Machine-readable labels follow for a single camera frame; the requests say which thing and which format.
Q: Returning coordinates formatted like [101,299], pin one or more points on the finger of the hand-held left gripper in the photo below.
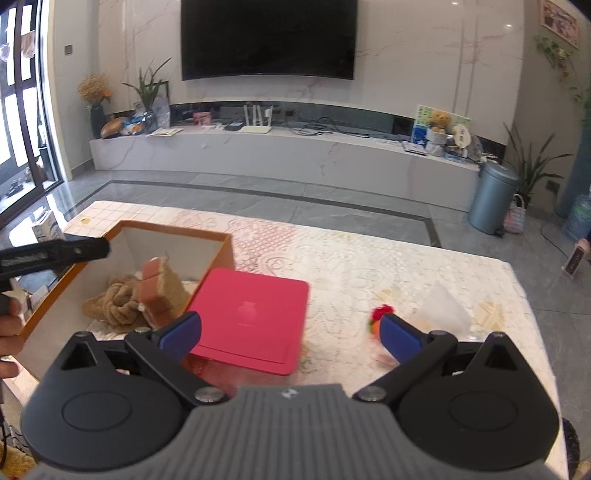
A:
[69,251]

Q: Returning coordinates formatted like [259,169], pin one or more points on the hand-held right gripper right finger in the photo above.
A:
[398,336]

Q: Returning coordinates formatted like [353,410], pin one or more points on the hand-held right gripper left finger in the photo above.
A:
[181,333]

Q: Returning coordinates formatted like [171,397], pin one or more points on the small red plush toy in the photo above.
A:
[379,317]

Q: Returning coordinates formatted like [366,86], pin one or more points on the orange storage box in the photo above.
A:
[60,318]

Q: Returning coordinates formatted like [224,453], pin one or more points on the brown knitted plush toy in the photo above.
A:
[115,302]

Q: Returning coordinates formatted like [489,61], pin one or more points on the person's left hand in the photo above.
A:
[9,323]

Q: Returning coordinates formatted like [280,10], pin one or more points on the tissue box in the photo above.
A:
[46,227]

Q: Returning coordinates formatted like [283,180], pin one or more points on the clear plastic bag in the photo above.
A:
[441,307]

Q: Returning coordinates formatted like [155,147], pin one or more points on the pink flat box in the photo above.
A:
[251,318]

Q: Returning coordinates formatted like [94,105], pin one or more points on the brown snack bag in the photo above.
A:
[113,127]

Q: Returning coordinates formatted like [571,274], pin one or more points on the black framed glass door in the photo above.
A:
[44,115]

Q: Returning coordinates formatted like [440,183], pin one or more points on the blue snack bag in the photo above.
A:
[135,124]

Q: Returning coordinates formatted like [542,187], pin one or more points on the loose papers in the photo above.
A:
[166,132]

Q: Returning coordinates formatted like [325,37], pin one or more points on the vase with dried flowers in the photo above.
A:
[96,99]

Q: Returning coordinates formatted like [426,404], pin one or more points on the clear bag on console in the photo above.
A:
[159,115]

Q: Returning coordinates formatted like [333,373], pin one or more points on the woven pastel basket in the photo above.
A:
[513,219]

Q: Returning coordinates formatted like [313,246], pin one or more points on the grey-blue trash can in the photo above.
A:
[491,201]

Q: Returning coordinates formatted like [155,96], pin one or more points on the green plant in pot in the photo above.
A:
[148,90]

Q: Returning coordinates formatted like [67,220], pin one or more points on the small pink box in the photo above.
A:
[202,118]

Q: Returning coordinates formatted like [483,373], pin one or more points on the phone on pink stand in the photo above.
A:
[575,263]

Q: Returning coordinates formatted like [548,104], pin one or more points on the white marble tv console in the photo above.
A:
[300,154]

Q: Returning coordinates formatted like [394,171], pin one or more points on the small black box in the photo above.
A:
[233,126]

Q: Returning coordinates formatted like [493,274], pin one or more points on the round white hand fan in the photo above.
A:
[461,136]

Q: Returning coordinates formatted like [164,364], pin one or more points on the blue water jug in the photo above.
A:
[579,219]

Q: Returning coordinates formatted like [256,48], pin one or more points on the colourful poster board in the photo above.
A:
[420,120]

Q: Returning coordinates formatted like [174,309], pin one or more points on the white router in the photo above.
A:
[257,129]

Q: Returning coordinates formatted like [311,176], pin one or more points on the brown teddy bear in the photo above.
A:
[438,121]

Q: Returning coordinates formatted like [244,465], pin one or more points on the long-leaf potted plant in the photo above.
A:
[531,161]

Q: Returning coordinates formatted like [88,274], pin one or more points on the hanging ivy plant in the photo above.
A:
[556,55]

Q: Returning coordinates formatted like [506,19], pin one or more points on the black wall television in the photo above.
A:
[268,39]

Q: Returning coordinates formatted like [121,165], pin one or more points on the framed wall picture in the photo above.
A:
[559,21]

